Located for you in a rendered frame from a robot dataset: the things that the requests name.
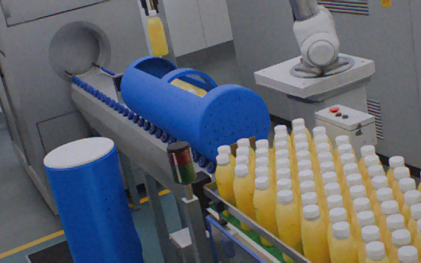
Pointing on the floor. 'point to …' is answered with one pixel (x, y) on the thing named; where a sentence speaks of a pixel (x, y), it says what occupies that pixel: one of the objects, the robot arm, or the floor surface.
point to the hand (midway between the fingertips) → (150, 6)
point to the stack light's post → (196, 231)
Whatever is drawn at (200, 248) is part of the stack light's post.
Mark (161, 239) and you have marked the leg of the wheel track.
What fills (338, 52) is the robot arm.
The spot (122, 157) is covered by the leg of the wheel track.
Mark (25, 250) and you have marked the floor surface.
